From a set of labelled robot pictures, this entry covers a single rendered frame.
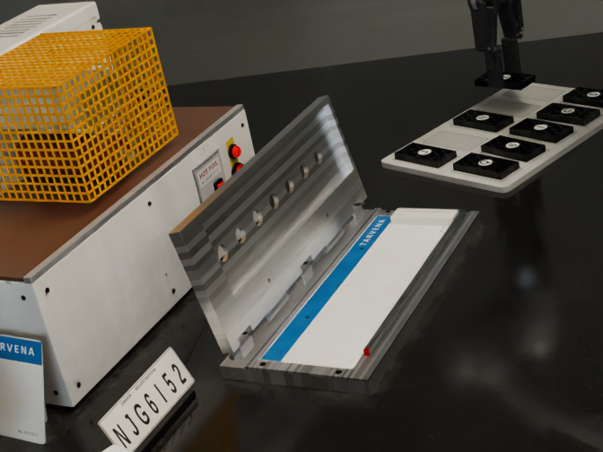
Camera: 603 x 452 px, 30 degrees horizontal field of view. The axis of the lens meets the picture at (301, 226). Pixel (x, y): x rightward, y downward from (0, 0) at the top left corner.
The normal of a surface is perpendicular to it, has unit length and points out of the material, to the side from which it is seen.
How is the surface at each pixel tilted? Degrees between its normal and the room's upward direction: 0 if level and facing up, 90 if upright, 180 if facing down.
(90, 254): 90
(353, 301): 0
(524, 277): 0
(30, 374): 69
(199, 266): 79
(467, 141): 0
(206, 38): 90
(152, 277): 90
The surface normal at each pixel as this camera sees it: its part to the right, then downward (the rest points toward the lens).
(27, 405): -0.52, 0.11
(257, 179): 0.83, -0.14
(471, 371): -0.18, -0.88
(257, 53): -0.18, 0.46
